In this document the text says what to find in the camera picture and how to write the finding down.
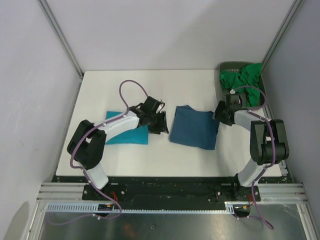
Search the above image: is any teal t shirt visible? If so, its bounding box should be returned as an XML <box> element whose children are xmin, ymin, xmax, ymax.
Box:
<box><xmin>105</xmin><ymin>125</ymin><xmax>149</xmax><ymax>145</ymax></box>

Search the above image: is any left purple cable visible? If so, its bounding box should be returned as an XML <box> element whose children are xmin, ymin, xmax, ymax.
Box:
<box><xmin>47</xmin><ymin>79</ymin><xmax>150</xmax><ymax>225</ymax></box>

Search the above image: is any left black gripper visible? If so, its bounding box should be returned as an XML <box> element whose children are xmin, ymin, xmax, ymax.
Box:
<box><xmin>147</xmin><ymin>110</ymin><xmax>169</xmax><ymax>135</ymax></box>

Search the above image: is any left aluminium frame post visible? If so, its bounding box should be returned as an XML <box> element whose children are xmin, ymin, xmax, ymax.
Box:
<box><xmin>36</xmin><ymin>0</ymin><xmax>84</xmax><ymax>77</ymax></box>

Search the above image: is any white slotted cable duct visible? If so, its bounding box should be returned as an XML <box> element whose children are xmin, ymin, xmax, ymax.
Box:
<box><xmin>46</xmin><ymin>202</ymin><xmax>250</xmax><ymax>214</ymax></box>

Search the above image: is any grey plastic bin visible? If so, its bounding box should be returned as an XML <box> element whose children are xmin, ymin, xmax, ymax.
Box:
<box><xmin>216</xmin><ymin>61</ymin><xmax>268</xmax><ymax>108</ymax></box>

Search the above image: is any right aluminium frame post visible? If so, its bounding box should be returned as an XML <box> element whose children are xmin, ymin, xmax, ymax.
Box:
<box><xmin>261</xmin><ymin>0</ymin><xmax>305</xmax><ymax>71</ymax></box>

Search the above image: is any dark blue t shirt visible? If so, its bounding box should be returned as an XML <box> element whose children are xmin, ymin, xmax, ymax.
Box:
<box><xmin>169</xmin><ymin>105</ymin><xmax>220</xmax><ymax>151</ymax></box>

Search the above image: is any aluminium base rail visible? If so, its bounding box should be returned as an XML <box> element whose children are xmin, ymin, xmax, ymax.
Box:
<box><xmin>257</xmin><ymin>104</ymin><xmax>307</xmax><ymax>205</ymax></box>

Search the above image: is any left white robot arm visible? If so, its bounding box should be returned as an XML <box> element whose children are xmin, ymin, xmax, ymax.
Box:
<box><xmin>67</xmin><ymin>96</ymin><xmax>169</xmax><ymax>200</ymax></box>

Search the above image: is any aluminium frame post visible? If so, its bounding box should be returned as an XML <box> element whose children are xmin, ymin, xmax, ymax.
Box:
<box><xmin>261</xmin><ymin>0</ymin><xmax>305</xmax><ymax>71</ymax></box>
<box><xmin>36</xmin><ymin>0</ymin><xmax>84</xmax><ymax>77</ymax></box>

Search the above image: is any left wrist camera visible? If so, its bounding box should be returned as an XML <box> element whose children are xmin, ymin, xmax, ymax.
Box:
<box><xmin>157</xmin><ymin>100</ymin><xmax>165</xmax><ymax>112</ymax></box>

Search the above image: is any green crumpled t shirt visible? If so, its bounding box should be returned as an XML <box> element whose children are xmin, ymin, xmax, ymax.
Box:
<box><xmin>219</xmin><ymin>62</ymin><xmax>263</xmax><ymax>107</ymax></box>

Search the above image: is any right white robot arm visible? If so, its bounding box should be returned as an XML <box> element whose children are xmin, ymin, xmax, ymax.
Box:
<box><xmin>214</xmin><ymin>93</ymin><xmax>290</xmax><ymax>201</ymax></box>

